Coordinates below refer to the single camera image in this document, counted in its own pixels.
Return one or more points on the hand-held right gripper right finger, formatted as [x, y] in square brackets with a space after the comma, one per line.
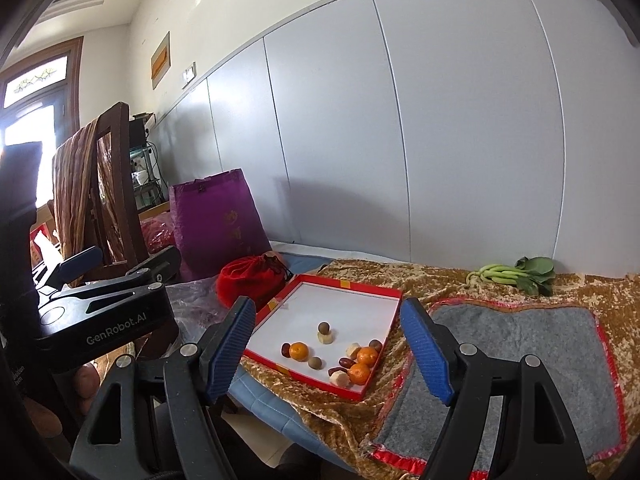
[425, 350]

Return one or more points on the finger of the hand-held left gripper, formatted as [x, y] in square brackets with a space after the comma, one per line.
[145, 292]
[80, 260]

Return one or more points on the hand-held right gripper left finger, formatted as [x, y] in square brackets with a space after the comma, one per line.
[230, 345]

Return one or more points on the orange tangerine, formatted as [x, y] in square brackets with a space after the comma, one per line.
[359, 373]
[368, 356]
[299, 351]

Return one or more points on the pale peeled fruit piece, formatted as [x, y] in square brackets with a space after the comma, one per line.
[353, 348]
[326, 339]
[340, 378]

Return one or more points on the red-rimmed white box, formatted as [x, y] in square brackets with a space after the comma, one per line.
[325, 305]

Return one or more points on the person's left hand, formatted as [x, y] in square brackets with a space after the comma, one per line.
[86, 382]

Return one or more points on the red and white box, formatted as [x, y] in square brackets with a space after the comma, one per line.
[42, 245]

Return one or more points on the clear plastic bag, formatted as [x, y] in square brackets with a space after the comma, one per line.
[197, 305]

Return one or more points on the red plastic bag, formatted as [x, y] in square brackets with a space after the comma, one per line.
[157, 235]

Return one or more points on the striped brown cloth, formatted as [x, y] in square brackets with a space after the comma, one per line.
[72, 195]

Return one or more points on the brown wooden chair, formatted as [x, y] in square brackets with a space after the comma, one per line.
[117, 185]

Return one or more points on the purple bag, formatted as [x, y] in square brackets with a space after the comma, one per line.
[215, 225]

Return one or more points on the grey mat with red trim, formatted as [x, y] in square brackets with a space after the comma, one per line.
[525, 360]

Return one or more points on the brown velvet blanket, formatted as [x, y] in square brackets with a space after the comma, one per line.
[350, 425]

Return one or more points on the cluttered metal shelf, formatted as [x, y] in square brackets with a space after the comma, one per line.
[145, 170]

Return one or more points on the green bok choy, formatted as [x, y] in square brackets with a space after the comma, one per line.
[535, 270]

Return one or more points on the wooden door with window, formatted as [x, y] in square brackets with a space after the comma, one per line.
[45, 85]

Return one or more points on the wall switch panel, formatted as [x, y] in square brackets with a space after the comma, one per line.
[188, 75]

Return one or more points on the orange wall frame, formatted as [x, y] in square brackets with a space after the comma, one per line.
[161, 60]

